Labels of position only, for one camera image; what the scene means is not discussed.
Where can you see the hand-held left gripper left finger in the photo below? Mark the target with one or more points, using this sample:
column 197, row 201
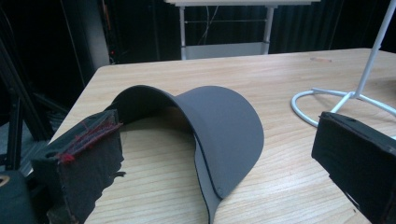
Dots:
column 84, row 161

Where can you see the white desk frame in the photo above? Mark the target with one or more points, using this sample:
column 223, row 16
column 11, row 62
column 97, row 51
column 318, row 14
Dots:
column 224, row 49

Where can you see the grey baseball cap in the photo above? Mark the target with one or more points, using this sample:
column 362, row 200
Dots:
column 224, row 130

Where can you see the dark curtain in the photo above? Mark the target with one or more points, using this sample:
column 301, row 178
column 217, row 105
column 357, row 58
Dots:
column 299, row 25

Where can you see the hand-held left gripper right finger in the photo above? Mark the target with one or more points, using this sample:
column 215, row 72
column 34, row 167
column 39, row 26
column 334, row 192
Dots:
column 361, row 158

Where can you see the black metal stand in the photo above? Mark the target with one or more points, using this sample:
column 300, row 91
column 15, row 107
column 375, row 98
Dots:
column 15, row 130

